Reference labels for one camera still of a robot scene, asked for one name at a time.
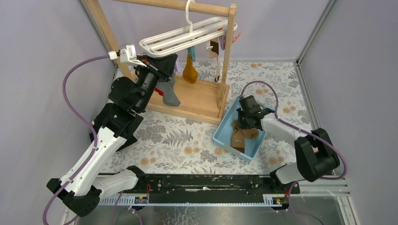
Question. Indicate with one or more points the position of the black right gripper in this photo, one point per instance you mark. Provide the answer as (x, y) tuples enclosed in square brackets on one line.
[(241, 125)]

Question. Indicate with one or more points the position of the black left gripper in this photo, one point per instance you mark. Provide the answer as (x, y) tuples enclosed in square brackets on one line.
[(158, 71)]

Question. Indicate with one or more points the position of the white plastic clip hanger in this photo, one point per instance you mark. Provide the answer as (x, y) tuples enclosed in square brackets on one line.
[(204, 23)]

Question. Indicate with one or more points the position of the mustard yellow sock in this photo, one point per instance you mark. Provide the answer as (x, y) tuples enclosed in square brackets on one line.
[(190, 75)]

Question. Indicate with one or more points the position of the grey sock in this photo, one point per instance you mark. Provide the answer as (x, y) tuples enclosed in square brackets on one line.
[(169, 97)]

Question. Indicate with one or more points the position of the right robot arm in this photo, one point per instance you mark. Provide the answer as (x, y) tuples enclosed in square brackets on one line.
[(313, 150)]

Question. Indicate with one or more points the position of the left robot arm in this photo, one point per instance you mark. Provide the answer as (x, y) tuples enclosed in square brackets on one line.
[(112, 130)]

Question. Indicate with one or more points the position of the teal clothes clip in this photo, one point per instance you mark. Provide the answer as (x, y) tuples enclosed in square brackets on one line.
[(192, 53)]

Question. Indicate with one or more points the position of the red sock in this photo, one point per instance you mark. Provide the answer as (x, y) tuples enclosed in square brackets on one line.
[(161, 93)]

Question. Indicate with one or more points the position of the light blue plastic basket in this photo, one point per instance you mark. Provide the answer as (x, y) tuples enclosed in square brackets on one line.
[(223, 136)]

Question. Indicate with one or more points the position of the wooden clothes rack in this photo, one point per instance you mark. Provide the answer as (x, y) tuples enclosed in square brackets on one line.
[(202, 101)]

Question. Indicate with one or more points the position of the floral table mat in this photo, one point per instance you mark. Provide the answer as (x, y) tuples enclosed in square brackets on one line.
[(170, 144)]

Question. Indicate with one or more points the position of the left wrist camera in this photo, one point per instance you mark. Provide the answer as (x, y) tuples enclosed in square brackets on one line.
[(128, 55)]

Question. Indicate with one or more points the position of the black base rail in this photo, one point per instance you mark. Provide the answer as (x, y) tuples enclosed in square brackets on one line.
[(210, 188)]

